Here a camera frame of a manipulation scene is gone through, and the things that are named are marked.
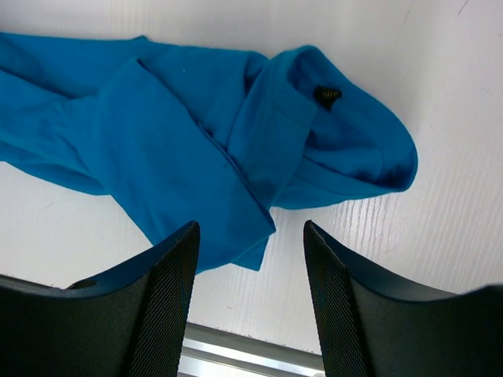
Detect black shirt neck label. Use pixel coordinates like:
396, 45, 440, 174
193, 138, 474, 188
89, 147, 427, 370
313, 86, 343, 112

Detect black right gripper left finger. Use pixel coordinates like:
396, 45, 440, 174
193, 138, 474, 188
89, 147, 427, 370
1, 221, 200, 376

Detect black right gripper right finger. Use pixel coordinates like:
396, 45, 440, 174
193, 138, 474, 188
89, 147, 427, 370
303, 221, 502, 376

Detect blue t shirt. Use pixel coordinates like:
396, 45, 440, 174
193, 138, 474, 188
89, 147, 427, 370
1, 33, 418, 272

